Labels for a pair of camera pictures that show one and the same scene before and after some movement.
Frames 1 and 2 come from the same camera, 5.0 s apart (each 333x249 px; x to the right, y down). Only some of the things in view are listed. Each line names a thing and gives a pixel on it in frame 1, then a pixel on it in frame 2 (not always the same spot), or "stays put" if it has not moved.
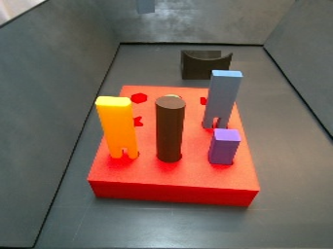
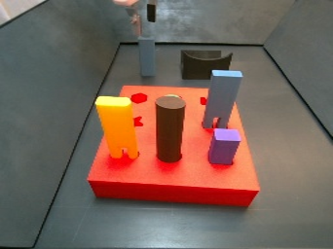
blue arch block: (145, 6) → (147, 53)
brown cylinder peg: (169, 119) stays put
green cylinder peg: (171, 95) stays put
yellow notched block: (115, 110) stays put
